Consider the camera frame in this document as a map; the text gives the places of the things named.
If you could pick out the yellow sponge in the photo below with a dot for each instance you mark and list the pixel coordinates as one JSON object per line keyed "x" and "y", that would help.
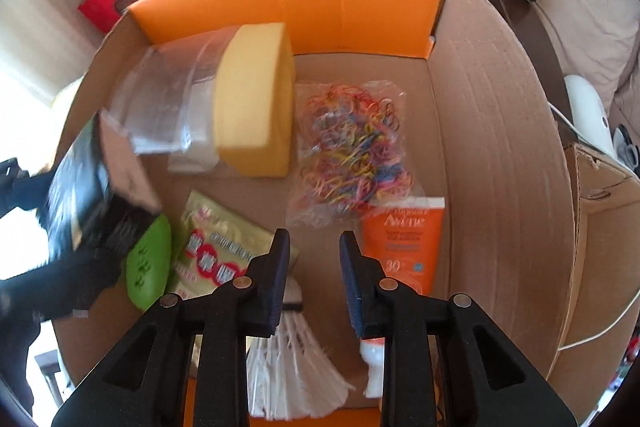
{"x": 255, "y": 107}

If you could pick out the white rounded appliance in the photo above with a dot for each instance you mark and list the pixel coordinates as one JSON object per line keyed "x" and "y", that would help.
{"x": 585, "y": 107}

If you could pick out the black tissue pack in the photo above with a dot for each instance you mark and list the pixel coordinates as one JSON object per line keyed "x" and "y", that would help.
{"x": 80, "y": 187}

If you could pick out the white curtain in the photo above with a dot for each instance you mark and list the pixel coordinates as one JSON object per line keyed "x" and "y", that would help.
{"x": 30, "y": 32}

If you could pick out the yellow green sachet packet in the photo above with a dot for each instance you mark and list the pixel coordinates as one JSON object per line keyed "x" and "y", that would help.
{"x": 215, "y": 237}

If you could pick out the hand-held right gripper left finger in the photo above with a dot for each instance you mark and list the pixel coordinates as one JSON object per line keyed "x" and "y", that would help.
{"x": 275, "y": 287}

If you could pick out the orange sunscreen tube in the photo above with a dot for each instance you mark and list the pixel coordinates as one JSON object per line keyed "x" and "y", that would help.
{"x": 400, "y": 232}

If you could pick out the bag of colourful rubber bands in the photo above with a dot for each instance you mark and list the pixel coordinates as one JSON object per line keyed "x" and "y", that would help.
{"x": 350, "y": 147}

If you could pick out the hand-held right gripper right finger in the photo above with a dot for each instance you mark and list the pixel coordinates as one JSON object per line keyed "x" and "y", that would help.
{"x": 352, "y": 287}

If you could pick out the green plastic case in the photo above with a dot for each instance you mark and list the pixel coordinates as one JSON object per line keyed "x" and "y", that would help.
{"x": 147, "y": 267}

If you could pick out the plain brown cardboard carton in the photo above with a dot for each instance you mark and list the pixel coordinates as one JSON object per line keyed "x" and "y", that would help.
{"x": 610, "y": 232}

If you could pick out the orange cardboard box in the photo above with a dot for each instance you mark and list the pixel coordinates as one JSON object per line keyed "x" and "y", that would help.
{"x": 490, "y": 157}

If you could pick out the white feather shuttlecock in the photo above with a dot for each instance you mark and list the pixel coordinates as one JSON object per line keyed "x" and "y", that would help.
{"x": 290, "y": 372}

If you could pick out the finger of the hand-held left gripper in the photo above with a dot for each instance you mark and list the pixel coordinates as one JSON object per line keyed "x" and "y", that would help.
{"x": 25, "y": 189}
{"x": 95, "y": 272}

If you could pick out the beige sofa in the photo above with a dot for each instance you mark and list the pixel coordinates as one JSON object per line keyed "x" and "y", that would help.
{"x": 590, "y": 7}

